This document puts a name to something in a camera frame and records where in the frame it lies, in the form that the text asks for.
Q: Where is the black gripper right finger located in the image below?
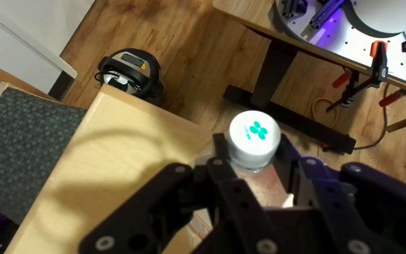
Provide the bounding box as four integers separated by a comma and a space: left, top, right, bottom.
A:
271, 134, 406, 254

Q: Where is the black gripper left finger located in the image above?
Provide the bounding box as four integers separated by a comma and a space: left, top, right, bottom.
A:
78, 133, 282, 254

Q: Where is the bottle with white cap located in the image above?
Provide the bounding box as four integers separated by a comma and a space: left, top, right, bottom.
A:
227, 110, 295, 209

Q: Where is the black yellow round device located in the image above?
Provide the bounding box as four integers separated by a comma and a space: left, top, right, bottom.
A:
95, 47, 165, 106

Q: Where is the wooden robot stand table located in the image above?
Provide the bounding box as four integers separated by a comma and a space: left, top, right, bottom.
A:
212, 0, 406, 154

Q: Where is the wooden chair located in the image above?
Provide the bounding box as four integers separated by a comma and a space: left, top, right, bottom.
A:
0, 55, 89, 227

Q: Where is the orange cable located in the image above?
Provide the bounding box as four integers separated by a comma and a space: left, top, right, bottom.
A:
309, 82, 393, 153

